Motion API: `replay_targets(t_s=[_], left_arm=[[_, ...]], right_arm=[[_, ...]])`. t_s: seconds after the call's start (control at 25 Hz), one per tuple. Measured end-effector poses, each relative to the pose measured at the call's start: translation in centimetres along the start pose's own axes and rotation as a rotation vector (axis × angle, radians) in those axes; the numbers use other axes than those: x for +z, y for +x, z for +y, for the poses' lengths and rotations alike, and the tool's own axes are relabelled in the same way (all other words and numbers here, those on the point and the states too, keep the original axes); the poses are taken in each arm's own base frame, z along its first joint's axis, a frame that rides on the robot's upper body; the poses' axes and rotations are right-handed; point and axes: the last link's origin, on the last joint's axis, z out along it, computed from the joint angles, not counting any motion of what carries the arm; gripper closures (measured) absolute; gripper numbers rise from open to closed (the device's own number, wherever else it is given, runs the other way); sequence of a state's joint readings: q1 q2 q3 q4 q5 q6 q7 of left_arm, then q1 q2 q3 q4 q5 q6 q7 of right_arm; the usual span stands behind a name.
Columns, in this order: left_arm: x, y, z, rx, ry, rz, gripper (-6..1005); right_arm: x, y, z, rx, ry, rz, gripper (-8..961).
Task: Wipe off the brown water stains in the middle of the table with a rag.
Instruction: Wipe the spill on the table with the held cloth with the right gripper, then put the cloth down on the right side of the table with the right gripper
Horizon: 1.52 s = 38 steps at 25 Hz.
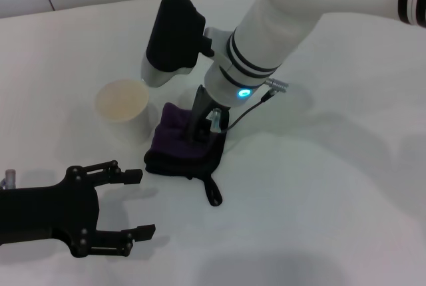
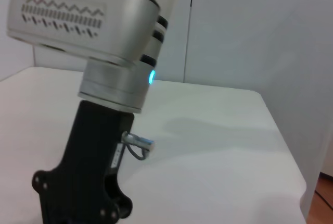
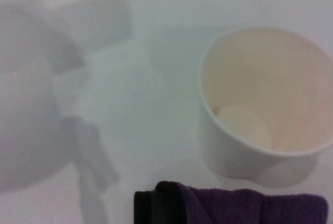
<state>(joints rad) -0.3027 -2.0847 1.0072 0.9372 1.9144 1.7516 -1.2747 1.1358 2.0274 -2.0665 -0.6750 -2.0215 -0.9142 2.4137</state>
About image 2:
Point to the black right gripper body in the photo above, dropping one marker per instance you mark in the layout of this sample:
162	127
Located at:
91	156

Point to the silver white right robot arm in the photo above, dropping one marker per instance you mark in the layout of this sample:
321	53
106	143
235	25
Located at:
78	26

